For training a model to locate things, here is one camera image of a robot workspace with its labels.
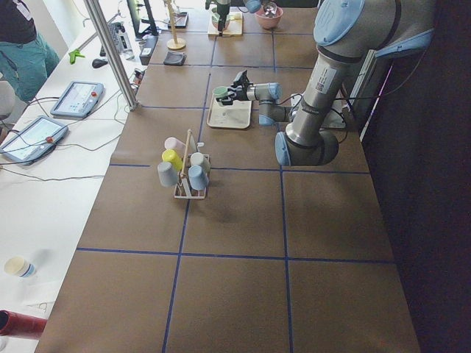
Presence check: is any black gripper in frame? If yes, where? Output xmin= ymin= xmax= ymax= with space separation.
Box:
xmin=216 ymin=84 xmax=258 ymax=105

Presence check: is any green cup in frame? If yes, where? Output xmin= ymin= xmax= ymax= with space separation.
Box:
xmin=213 ymin=86 xmax=229 ymax=107

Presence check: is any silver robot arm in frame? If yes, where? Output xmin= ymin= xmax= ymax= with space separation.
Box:
xmin=214 ymin=0 xmax=436 ymax=166
xmin=216 ymin=0 xmax=261 ymax=36

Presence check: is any cream rabbit tray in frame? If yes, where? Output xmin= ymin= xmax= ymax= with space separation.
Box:
xmin=207 ymin=99 xmax=252 ymax=129

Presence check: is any beige cup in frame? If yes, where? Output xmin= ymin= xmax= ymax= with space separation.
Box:
xmin=190 ymin=152 xmax=210 ymax=174

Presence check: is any pink cup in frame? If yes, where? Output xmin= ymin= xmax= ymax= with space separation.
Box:
xmin=164 ymin=137 xmax=186 ymax=154

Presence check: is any yellow cup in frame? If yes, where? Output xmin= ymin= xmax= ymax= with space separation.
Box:
xmin=161 ymin=149 xmax=183 ymax=171

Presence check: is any blue cup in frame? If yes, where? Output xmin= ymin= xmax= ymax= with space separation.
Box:
xmin=188 ymin=166 xmax=209 ymax=190

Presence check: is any black metal tray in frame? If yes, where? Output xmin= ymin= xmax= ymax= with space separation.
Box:
xmin=174 ymin=12 xmax=189 ymax=29

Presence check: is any grey cup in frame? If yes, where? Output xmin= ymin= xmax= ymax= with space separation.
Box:
xmin=157 ymin=161 xmax=178 ymax=188

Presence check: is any paper cup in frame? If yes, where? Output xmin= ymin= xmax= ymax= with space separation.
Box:
xmin=4 ymin=256 xmax=36 ymax=278

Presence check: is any folded grey cloth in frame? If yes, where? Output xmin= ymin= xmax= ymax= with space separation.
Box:
xmin=163 ymin=51 xmax=186 ymax=66

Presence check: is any wooden cutting board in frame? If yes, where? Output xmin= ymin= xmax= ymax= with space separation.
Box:
xmin=207 ymin=11 xmax=243 ymax=36

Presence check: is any wooden mug tree stand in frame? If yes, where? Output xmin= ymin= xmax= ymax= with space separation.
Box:
xmin=165 ymin=0 xmax=186 ymax=51

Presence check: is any green bowl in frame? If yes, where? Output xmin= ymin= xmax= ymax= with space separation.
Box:
xmin=210 ymin=7 xmax=230 ymax=30

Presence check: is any pink bowl with ice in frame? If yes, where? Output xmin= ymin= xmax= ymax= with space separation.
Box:
xmin=255 ymin=7 xmax=283 ymax=29

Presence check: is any black box with label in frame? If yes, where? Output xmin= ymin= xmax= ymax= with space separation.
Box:
xmin=139 ymin=35 xmax=158 ymax=65

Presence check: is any black computer mouse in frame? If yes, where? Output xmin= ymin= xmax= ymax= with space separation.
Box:
xmin=91 ymin=59 xmax=108 ymax=69

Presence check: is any far teach pendant tablet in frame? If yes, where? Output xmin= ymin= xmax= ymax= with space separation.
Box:
xmin=51 ymin=81 xmax=105 ymax=120

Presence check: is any teach pendant tablet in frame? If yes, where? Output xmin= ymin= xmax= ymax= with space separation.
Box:
xmin=1 ymin=116 xmax=69 ymax=165
xmin=51 ymin=81 xmax=105 ymax=120

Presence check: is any green clamp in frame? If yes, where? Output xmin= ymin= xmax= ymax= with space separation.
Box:
xmin=68 ymin=49 xmax=85 ymax=65

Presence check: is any near teach pendant tablet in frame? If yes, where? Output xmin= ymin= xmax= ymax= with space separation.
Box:
xmin=1 ymin=116 xmax=69 ymax=165

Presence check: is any person in green trousers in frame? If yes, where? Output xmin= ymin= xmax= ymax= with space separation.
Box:
xmin=1 ymin=1 xmax=60 ymax=102

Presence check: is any red cylinder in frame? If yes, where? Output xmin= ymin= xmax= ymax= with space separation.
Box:
xmin=1 ymin=310 xmax=47 ymax=340

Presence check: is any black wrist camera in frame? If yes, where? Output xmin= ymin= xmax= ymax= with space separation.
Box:
xmin=232 ymin=70 xmax=251 ymax=88

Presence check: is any white wire cup rack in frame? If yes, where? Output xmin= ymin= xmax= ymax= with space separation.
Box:
xmin=174 ymin=129 xmax=210 ymax=199

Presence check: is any aluminium frame post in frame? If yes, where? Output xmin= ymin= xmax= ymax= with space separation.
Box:
xmin=84 ymin=0 xmax=138 ymax=111

